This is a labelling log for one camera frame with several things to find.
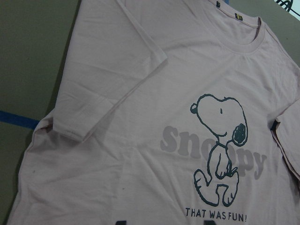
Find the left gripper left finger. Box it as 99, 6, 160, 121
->
116, 220, 129, 225

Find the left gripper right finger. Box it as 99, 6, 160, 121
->
203, 220, 218, 225

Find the pink Snoopy t-shirt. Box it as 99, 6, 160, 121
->
7, 0, 300, 225

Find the blue tape line crosswise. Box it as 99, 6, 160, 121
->
0, 111, 39, 129

